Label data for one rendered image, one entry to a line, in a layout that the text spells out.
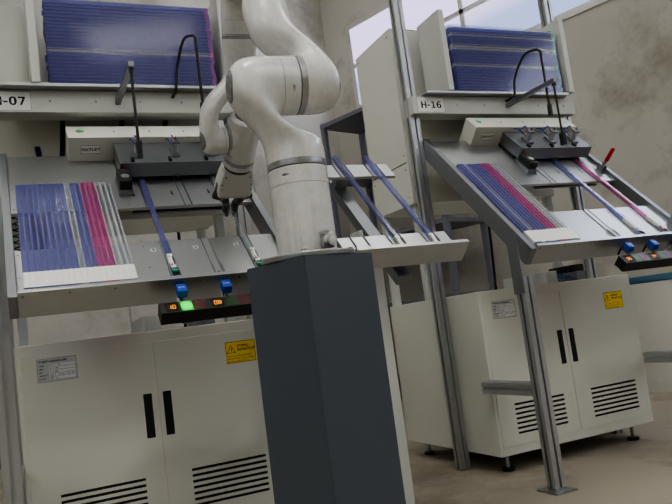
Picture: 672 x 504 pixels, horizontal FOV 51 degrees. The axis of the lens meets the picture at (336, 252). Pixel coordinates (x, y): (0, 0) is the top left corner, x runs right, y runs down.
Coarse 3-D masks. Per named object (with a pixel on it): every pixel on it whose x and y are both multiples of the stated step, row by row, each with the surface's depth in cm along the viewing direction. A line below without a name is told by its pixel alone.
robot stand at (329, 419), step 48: (288, 288) 133; (336, 288) 134; (288, 336) 134; (336, 336) 132; (288, 384) 134; (336, 384) 130; (384, 384) 138; (288, 432) 134; (336, 432) 128; (384, 432) 136; (288, 480) 135; (336, 480) 126; (384, 480) 134
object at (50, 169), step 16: (16, 160) 211; (32, 160) 213; (48, 160) 214; (64, 160) 216; (16, 176) 203; (32, 176) 205; (48, 176) 206; (64, 176) 208; (80, 176) 209; (96, 176) 211; (112, 176) 213; (160, 176) 218; (192, 176) 221; (112, 192) 205; (160, 192) 209; (176, 192) 211; (192, 192) 213; (208, 192) 214; (16, 208) 190; (128, 208) 199; (144, 208) 201; (160, 208) 203; (176, 208) 211; (192, 208) 213; (208, 208) 215
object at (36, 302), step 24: (48, 288) 161; (72, 288) 162; (96, 288) 165; (120, 288) 167; (144, 288) 170; (168, 288) 172; (192, 288) 175; (216, 288) 178; (240, 288) 181; (24, 312) 161; (48, 312) 163; (72, 312) 166
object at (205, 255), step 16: (176, 240) 190; (192, 240) 191; (208, 240) 192; (224, 240) 193; (240, 240) 195; (256, 240) 196; (272, 240) 198; (16, 256) 172; (144, 256) 181; (160, 256) 182; (176, 256) 183; (192, 256) 185; (208, 256) 185; (224, 256) 187; (240, 256) 188; (272, 256) 191; (16, 272) 167; (144, 272) 175; (160, 272) 176; (192, 272) 179; (208, 272) 180
